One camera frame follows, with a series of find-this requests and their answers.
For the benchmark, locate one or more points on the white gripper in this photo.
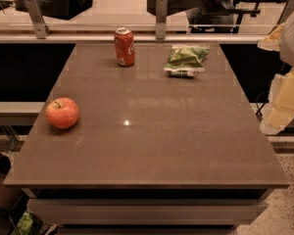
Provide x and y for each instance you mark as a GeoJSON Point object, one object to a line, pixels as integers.
{"type": "Point", "coordinates": [280, 111]}

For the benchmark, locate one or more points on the green jalapeno chip bag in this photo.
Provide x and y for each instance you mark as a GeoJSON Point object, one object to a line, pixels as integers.
{"type": "Point", "coordinates": [186, 61]}

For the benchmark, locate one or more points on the red apple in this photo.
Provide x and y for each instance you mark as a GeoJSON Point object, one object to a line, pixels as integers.
{"type": "Point", "coordinates": [62, 113]}

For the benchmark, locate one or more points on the green bag under table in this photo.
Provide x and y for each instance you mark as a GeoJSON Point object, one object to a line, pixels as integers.
{"type": "Point", "coordinates": [29, 224]}

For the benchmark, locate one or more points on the person sitting in background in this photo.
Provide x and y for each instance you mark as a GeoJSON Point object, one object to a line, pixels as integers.
{"type": "Point", "coordinates": [207, 17]}

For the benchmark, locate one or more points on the red soda can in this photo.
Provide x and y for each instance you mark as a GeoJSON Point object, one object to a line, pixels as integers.
{"type": "Point", "coordinates": [124, 45]}

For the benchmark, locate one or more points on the brown cardboard box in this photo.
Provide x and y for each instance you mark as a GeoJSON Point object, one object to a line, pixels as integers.
{"type": "Point", "coordinates": [11, 199]}

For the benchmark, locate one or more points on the right metal railing bracket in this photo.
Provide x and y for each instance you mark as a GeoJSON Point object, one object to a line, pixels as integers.
{"type": "Point", "coordinates": [286, 12]}

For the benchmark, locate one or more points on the metal railing bracket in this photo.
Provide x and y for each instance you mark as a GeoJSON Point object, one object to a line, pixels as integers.
{"type": "Point", "coordinates": [161, 18]}
{"type": "Point", "coordinates": [286, 12]}
{"type": "Point", "coordinates": [40, 27]}

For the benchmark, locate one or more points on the middle metal railing bracket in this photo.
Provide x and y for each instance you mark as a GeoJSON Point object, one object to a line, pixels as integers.
{"type": "Point", "coordinates": [161, 18]}

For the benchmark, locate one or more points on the left metal railing bracket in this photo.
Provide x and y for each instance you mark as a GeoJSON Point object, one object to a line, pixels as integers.
{"type": "Point", "coordinates": [40, 27]}

